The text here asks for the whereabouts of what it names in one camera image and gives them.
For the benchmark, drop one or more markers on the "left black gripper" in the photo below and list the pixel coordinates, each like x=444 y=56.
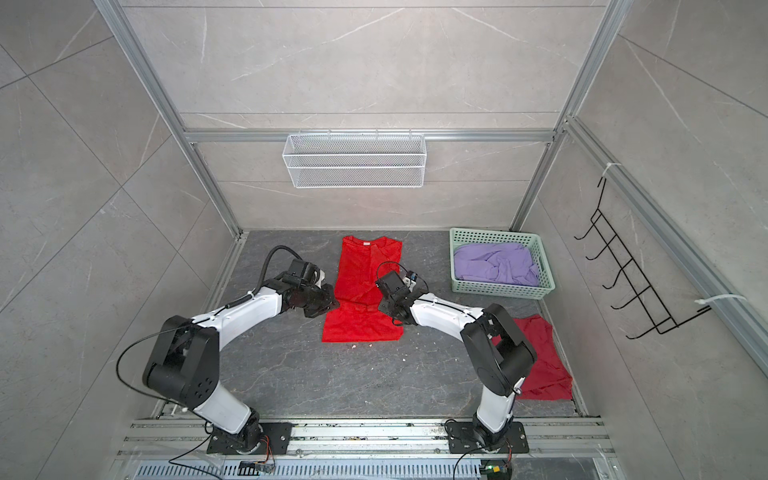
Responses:
x=328 y=289

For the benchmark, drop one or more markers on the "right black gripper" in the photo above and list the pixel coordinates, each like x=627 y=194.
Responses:
x=383 y=306

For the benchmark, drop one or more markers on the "bright red t-shirt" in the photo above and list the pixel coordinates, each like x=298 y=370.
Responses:
x=358 y=319

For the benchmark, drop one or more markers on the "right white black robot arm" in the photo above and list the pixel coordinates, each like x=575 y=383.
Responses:
x=500 y=353

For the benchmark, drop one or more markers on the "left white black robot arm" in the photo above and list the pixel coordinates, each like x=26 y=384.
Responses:
x=184 y=365

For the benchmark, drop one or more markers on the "light green plastic basket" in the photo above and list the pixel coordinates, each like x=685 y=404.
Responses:
x=463 y=236

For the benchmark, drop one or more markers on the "purple t-shirt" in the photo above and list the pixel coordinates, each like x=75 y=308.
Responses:
x=505 y=263

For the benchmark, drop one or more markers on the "folded dark red t-shirt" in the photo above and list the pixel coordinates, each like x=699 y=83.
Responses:
x=549 y=380

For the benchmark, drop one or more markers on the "white zip tie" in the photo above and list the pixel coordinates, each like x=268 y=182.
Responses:
x=715 y=298

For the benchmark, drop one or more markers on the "white wire mesh shelf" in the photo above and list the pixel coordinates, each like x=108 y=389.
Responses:
x=360 y=160

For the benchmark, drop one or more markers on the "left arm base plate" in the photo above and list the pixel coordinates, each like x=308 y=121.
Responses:
x=254 y=439

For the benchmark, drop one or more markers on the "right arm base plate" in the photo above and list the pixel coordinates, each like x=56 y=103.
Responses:
x=471 y=436

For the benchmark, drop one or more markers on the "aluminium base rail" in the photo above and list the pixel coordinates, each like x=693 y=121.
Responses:
x=540 y=448

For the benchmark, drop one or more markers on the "black wire hook rack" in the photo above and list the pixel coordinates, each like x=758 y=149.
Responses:
x=629 y=272

